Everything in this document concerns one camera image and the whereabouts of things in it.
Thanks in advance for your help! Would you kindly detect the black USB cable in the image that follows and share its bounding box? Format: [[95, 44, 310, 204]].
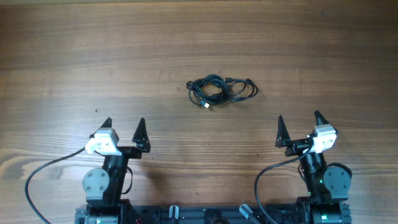
[[214, 77, 259, 102], [188, 77, 229, 106], [186, 73, 231, 109]]

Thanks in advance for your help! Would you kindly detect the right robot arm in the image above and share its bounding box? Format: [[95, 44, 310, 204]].
[[275, 110, 353, 224]]

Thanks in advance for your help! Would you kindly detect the camera black cable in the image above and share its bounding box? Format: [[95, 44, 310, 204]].
[[254, 141, 313, 224], [24, 147, 86, 224]]

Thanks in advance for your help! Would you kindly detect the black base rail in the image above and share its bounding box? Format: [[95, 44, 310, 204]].
[[74, 202, 353, 224]]

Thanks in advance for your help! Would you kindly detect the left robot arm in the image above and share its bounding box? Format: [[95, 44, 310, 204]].
[[74, 118, 151, 224]]

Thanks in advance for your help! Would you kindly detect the left camera black cable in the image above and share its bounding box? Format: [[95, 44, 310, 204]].
[[24, 147, 86, 224]]

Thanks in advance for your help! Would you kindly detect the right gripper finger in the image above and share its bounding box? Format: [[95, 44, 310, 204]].
[[275, 115, 290, 147], [314, 110, 329, 126]]

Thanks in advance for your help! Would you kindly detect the right camera black cable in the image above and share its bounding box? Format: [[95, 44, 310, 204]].
[[254, 141, 313, 224]]

